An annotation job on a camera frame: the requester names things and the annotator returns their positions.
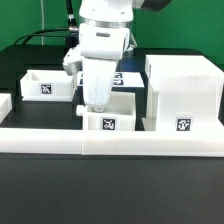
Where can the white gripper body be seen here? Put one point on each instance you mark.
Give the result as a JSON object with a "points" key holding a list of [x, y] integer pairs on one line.
{"points": [[98, 53]]}

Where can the white drawer box front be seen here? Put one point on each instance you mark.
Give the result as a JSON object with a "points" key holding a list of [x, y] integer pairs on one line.
{"points": [[119, 115]]}

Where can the white drawer box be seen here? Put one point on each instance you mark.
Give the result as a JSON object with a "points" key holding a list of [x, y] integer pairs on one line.
{"points": [[119, 115], [48, 85]]}

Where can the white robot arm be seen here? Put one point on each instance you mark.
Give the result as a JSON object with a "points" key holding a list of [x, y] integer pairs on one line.
{"points": [[115, 13]]}

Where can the white drawer box rear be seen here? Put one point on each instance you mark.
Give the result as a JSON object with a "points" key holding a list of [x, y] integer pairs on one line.
{"points": [[48, 85]]}

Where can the white drawer cabinet housing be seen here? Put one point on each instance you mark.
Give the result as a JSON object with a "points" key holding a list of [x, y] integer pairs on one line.
{"points": [[184, 93]]}

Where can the white marker sheet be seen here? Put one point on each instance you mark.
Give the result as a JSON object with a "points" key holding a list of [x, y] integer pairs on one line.
{"points": [[120, 80]]}

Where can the white obstacle fence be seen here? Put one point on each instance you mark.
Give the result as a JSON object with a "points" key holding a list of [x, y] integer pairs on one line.
{"points": [[49, 141]]}

